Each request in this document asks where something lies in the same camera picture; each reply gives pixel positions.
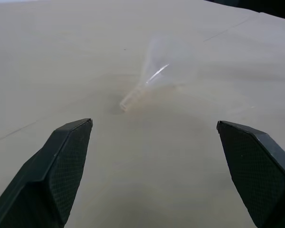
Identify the clear plastic funnel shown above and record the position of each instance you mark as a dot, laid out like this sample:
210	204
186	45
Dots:
154	71

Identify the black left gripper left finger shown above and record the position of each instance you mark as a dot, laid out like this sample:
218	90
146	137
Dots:
47	175

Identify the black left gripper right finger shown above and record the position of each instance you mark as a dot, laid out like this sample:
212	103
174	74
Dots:
256	171

